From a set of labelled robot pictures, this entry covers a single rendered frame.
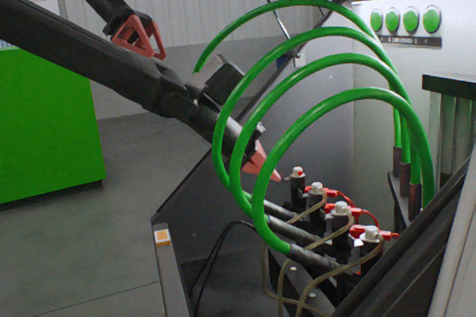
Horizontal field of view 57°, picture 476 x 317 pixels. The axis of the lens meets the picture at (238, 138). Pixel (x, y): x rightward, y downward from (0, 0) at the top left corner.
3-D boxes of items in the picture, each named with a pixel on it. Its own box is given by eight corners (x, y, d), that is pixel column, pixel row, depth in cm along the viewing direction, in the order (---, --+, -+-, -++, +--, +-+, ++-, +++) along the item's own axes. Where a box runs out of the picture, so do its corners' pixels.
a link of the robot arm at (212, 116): (175, 110, 75) (171, 117, 70) (201, 79, 74) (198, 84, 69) (206, 134, 77) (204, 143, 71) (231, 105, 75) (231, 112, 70)
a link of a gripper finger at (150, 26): (180, 47, 89) (150, 15, 90) (163, 42, 82) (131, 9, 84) (159, 71, 91) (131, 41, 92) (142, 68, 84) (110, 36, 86)
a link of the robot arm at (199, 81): (144, 81, 71) (156, 107, 64) (189, 26, 69) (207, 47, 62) (196, 114, 78) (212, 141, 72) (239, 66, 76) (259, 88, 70)
